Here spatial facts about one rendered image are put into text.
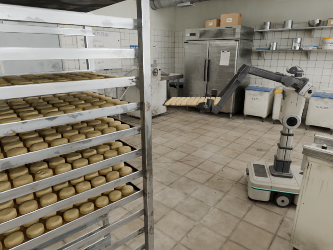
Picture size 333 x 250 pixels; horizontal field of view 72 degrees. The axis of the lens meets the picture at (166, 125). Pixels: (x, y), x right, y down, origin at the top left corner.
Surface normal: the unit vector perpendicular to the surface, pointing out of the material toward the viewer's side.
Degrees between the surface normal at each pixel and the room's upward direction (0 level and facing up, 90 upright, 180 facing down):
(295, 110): 101
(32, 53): 90
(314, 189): 90
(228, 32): 90
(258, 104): 92
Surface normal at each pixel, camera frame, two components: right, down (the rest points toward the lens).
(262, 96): -0.60, 0.26
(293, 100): -0.26, 0.29
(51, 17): 0.65, 0.23
